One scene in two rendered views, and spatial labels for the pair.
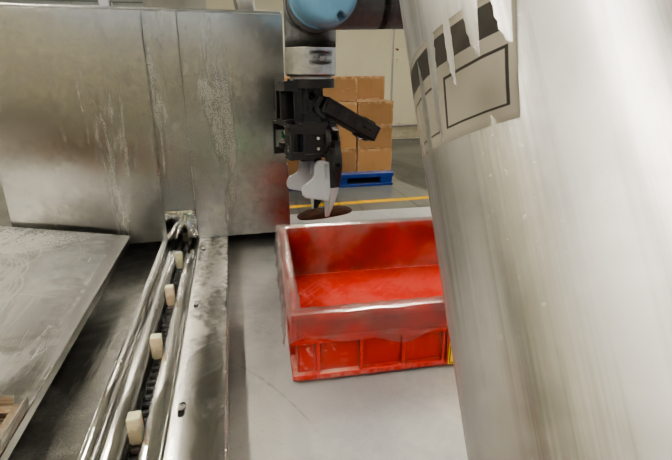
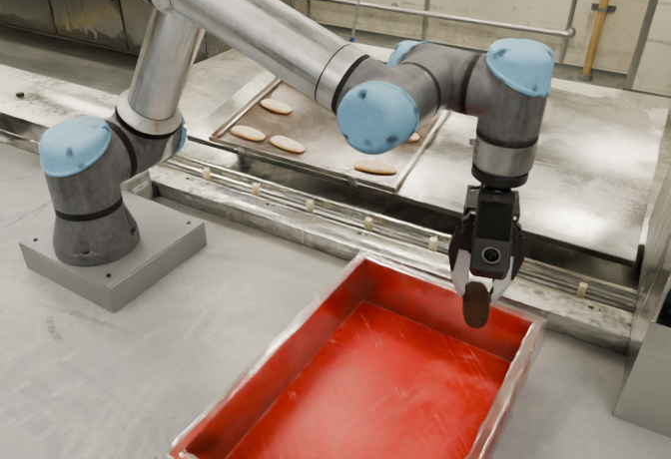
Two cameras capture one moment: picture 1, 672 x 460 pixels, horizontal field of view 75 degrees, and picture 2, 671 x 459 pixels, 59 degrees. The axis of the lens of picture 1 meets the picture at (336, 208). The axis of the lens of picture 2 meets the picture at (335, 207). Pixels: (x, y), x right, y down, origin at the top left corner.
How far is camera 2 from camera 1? 1.18 m
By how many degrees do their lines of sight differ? 111
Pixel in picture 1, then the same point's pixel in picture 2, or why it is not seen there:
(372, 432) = (296, 302)
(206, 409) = (353, 239)
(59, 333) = (454, 205)
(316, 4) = not seen: hidden behind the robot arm
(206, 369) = (384, 248)
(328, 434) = (313, 289)
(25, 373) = (421, 194)
